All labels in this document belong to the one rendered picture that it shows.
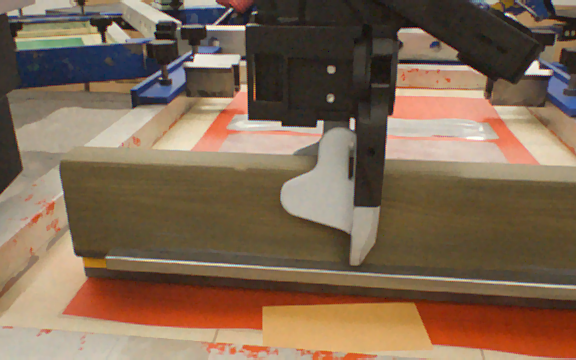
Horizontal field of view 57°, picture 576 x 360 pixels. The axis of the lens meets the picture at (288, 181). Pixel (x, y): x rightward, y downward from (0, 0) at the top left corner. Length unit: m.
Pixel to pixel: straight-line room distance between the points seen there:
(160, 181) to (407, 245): 0.16
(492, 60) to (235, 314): 0.22
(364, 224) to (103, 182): 0.17
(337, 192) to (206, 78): 0.51
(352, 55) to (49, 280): 0.28
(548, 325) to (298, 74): 0.23
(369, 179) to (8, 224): 0.28
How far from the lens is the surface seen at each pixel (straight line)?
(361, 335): 0.36
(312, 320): 0.37
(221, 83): 0.80
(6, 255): 0.43
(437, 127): 0.73
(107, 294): 0.41
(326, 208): 0.32
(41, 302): 0.42
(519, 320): 0.40
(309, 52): 0.29
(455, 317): 0.38
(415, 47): 1.02
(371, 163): 0.29
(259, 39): 0.29
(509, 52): 0.32
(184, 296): 0.39
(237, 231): 0.36
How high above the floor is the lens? 1.18
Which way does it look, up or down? 24 degrees down
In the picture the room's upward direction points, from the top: straight up
